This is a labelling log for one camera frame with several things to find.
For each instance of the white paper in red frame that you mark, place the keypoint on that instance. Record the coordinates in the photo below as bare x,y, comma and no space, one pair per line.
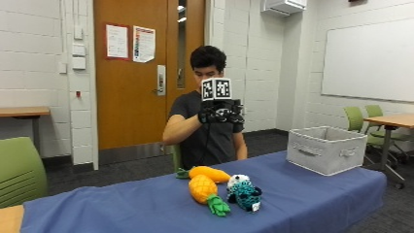
118,41

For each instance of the colourful paper poster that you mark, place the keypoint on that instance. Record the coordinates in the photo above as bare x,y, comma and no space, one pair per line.
144,44

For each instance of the white wall switch box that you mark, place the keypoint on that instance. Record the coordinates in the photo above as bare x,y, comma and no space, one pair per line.
79,63
79,49

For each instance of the teal crocheted plush animal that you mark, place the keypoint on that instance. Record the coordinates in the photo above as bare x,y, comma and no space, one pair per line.
243,192

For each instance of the the person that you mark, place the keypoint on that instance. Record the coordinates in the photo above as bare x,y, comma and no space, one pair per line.
207,123

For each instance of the wooden side table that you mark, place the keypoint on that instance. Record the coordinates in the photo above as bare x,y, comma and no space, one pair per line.
26,116

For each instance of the white marker cube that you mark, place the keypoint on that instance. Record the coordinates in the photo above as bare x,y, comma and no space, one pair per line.
216,88

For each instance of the grey fabric storage bin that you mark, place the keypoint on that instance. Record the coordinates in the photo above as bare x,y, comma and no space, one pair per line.
324,149

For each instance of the wooden table with metal legs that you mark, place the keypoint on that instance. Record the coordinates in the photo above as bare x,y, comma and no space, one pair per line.
391,129

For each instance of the wooden door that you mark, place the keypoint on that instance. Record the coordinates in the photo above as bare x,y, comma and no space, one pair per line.
130,81

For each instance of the blue tablecloth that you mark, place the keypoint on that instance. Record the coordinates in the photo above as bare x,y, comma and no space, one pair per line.
207,200

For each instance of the white whiteboard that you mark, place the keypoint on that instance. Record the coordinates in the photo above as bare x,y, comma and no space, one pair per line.
369,61

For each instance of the white wall-mounted unit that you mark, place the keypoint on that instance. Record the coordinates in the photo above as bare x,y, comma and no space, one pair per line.
283,6

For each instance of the orange plush pineapple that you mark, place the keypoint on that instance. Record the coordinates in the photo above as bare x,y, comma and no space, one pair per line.
206,191

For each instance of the red fire alarm pull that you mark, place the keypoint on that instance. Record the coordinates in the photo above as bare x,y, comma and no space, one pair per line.
78,94

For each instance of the orange plush carrot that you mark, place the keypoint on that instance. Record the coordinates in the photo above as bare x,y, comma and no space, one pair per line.
207,173

